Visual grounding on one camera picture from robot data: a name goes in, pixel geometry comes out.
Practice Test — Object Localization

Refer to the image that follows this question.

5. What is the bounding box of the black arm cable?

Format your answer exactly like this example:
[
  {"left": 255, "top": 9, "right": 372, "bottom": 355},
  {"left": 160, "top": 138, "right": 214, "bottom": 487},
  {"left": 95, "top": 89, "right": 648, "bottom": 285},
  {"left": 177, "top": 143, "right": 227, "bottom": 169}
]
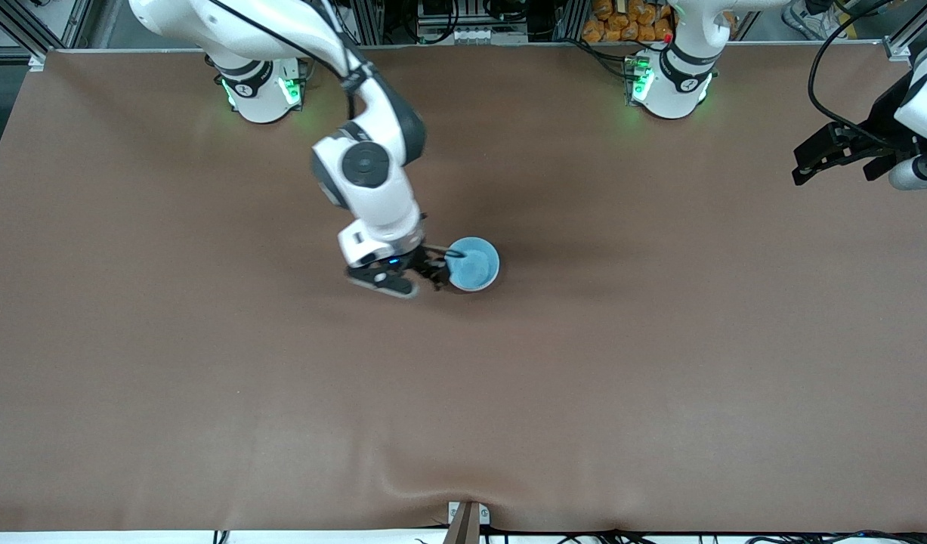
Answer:
[
  {"left": 206, "top": 0, "right": 373, "bottom": 122},
  {"left": 808, "top": 0, "right": 898, "bottom": 148}
]

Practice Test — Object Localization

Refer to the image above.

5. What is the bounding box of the blue bowl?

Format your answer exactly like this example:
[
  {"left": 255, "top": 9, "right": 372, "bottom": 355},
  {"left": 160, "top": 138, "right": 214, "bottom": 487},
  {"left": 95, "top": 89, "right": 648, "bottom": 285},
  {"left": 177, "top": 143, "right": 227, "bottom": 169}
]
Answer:
[{"left": 447, "top": 236, "right": 501, "bottom": 292}]

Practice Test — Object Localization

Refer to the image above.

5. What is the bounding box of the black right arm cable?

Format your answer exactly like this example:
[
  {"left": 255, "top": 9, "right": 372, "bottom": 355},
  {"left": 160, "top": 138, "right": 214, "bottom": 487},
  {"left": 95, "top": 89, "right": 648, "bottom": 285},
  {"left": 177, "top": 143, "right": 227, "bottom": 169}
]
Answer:
[{"left": 206, "top": 0, "right": 373, "bottom": 122}]

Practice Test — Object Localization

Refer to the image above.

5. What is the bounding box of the brown table mat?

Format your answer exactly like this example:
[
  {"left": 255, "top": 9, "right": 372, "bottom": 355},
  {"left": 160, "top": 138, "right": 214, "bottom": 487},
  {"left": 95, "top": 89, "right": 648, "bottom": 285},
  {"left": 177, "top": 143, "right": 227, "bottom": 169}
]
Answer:
[{"left": 0, "top": 42, "right": 927, "bottom": 534}]

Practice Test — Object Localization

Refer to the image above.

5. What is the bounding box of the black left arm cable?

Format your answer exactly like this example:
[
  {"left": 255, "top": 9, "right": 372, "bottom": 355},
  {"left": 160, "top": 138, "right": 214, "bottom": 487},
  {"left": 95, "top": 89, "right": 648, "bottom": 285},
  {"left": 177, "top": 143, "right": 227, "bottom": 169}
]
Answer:
[{"left": 808, "top": 0, "right": 898, "bottom": 148}]

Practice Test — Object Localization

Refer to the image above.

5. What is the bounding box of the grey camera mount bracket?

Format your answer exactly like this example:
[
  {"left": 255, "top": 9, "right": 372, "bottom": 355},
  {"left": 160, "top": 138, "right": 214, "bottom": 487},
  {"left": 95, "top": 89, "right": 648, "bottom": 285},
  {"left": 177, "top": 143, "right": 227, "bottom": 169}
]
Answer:
[{"left": 448, "top": 500, "right": 490, "bottom": 544}]

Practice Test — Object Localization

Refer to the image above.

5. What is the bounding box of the grey control box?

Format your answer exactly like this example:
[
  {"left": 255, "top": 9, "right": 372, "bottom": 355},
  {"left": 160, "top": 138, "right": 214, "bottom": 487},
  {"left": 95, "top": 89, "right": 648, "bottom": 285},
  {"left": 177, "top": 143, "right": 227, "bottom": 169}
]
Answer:
[{"left": 418, "top": 0, "right": 528, "bottom": 45}]

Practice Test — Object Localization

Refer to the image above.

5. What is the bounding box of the aluminium frame profile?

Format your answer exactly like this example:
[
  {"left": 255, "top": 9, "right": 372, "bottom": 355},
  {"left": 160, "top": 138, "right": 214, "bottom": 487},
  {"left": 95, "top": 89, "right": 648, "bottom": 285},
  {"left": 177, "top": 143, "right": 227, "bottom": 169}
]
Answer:
[
  {"left": 354, "top": 0, "right": 385, "bottom": 45},
  {"left": 554, "top": 0, "right": 586, "bottom": 42},
  {"left": 0, "top": 0, "right": 94, "bottom": 67},
  {"left": 882, "top": 15, "right": 927, "bottom": 61}
]

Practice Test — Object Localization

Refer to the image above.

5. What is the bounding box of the bag of orange snacks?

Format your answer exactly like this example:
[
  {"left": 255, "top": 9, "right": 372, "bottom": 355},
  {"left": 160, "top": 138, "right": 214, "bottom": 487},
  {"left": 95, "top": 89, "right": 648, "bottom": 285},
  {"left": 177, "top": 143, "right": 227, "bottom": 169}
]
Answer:
[{"left": 582, "top": 0, "right": 674, "bottom": 43}]

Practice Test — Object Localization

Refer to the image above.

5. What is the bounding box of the white sneaker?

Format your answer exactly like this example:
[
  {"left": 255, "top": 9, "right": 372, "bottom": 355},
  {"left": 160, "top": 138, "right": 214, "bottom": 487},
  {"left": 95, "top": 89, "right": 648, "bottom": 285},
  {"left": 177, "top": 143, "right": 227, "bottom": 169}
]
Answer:
[{"left": 789, "top": 0, "right": 849, "bottom": 40}]

